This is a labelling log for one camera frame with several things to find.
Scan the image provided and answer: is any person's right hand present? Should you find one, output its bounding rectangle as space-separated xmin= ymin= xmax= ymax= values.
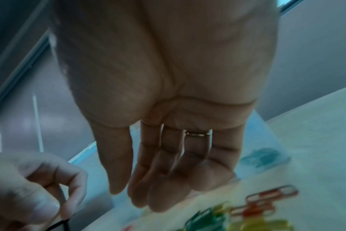
xmin=48 ymin=0 xmax=281 ymax=213

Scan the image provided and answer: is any person's left hand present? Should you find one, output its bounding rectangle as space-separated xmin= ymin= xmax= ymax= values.
xmin=0 ymin=152 xmax=90 ymax=231

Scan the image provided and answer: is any green paper clip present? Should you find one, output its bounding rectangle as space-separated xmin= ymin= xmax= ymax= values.
xmin=46 ymin=216 xmax=74 ymax=231

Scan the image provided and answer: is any clear plastic compartment box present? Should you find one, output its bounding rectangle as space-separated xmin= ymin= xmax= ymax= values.
xmin=84 ymin=110 xmax=292 ymax=224

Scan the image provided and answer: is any heap of green paper clips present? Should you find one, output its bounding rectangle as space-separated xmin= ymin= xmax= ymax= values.
xmin=241 ymin=147 xmax=291 ymax=169

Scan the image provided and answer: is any pile of coloured paper clips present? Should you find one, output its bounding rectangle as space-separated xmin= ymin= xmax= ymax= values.
xmin=178 ymin=184 xmax=301 ymax=231

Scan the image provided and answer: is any teal framed window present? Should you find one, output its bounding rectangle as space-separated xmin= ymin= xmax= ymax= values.
xmin=277 ymin=0 xmax=299 ymax=16

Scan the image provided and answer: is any thin metal finger ring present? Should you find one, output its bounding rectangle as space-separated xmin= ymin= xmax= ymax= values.
xmin=184 ymin=129 xmax=214 ymax=137

